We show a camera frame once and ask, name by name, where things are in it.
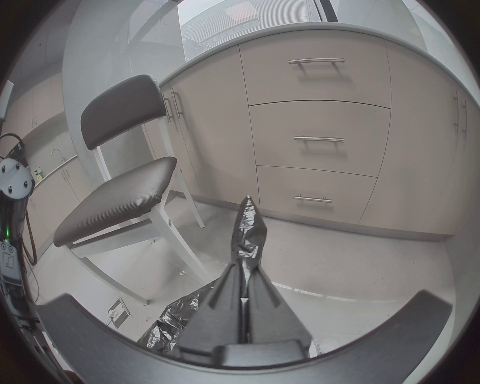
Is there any beige cabinet with drawers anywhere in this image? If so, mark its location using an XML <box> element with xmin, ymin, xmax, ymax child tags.
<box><xmin>140</xmin><ymin>20</ymin><xmax>474</xmax><ymax>241</ymax></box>

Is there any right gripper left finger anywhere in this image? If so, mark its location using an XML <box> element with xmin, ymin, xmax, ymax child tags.
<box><xmin>178</xmin><ymin>262</ymin><xmax>242</xmax><ymax>353</ymax></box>

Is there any black plastic bag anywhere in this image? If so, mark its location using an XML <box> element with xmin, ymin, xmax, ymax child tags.
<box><xmin>137</xmin><ymin>196</ymin><xmax>268</xmax><ymax>355</ymax></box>

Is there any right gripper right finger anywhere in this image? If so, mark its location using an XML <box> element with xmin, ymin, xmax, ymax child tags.
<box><xmin>247</xmin><ymin>266</ymin><xmax>313</xmax><ymax>359</ymax></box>

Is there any window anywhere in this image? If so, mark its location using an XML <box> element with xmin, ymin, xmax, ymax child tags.
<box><xmin>176</xmin><ymin>0</ymin><xmax>413</xmax><ymax>62</ymax></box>

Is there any grey padded white chair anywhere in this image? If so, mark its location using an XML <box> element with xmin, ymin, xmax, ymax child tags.
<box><xmin>53</xmin><ymin>74</ymin><xmax>206</xmax><ymax>305</ymax></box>

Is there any beige kitchen counter cabinet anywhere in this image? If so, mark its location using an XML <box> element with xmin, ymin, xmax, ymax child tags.
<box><xmin>28</xmin><ymin>155</ymin><xmax>91</xmax><ymax>259</ymax></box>

